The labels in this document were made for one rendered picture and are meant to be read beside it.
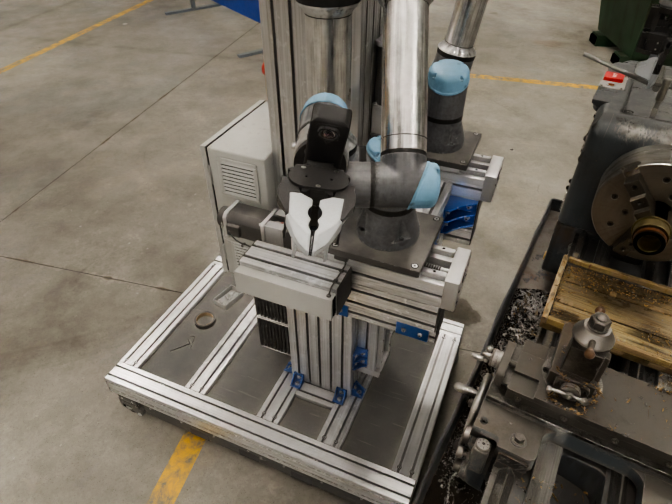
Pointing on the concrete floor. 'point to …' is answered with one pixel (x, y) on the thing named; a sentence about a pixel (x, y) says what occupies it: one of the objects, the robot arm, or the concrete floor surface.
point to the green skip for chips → (623, 28)
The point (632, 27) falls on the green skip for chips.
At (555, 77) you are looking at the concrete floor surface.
